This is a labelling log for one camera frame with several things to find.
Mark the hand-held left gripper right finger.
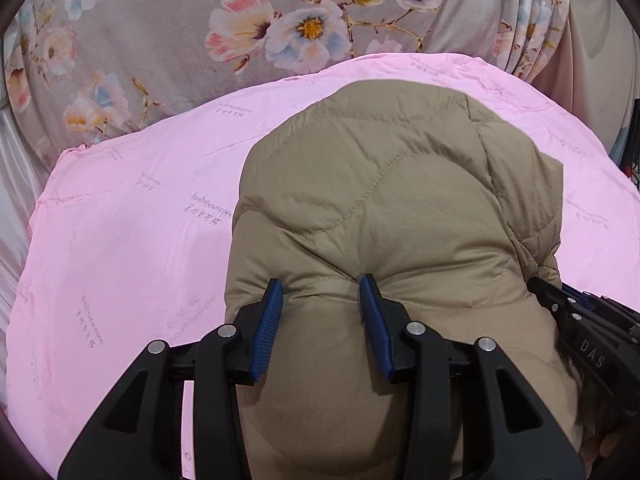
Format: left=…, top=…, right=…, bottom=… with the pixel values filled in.
left=359, top=273, right=586, bottom=480

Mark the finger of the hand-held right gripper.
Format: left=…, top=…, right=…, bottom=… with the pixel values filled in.
left=562, top=284, right=640, bottom=328
left=527, top=276, right=593, bottom=328

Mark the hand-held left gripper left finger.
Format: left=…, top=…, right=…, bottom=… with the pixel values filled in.
left=57, top=278, right=285, bottom=480

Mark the khaki puffer jacket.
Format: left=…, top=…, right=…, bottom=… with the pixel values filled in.
left=223, top=79, right=591, bottom=480

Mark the person's right hand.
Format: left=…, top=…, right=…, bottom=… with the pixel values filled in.
left=579, top=422, right=632, bottom=479

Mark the pink blanket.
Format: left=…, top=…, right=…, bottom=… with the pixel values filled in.
left=5, top=52, right=632, bottom=480

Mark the beige curtain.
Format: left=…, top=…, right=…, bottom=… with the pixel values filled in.
left=564, top=0, right=640, bottom=158

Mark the grey floral bedsheet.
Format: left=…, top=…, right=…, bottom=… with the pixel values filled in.
left=5, top=0, right=572, bottom=161

